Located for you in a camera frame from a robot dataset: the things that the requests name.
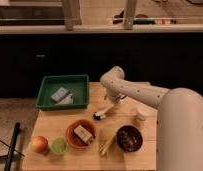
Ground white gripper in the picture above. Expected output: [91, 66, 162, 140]
[106, 89, 125, 104]

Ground white handled dish brush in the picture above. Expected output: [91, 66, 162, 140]
[93, 105, 113, 121]

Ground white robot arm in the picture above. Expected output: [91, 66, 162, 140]
[100, 66, 203, 171]

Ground white paper cup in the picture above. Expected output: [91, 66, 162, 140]
[136, 105, 150, 121]

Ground green plastic tray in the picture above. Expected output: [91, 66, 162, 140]
[36, 74, 89, 111]

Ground dark brown bowl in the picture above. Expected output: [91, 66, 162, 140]
[116, 125, 143, 152]

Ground white folded cloth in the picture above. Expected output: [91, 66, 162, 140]
[57, 95, 74, 104]

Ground tan sponge block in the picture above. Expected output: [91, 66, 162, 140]
[74, 125, 94, 144]

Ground grey sponge block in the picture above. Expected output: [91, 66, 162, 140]
[51, 87, 69, 102]

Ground yellow green vegetable sticks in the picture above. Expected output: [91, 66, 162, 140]
[99, 136, 115, 156]

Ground orange bowl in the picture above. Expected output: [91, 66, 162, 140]
[66, 119, 96, 149]

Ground green small cup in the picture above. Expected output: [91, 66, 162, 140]
[50, 137, 67, 155]

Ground red apple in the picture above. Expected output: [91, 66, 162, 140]
[31, 136, 48, 153]

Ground black tripod pole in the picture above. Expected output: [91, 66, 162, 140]
[4, 122, 20, 171]

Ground wooden post right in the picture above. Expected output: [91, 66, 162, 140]
[123, 0, 138, 30]

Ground wooden post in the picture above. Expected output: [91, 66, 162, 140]
[62, 0, 82, 31]
[123, 0, 138, 30]

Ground wooden post left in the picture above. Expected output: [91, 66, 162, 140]
[62, 0, 82, 31]

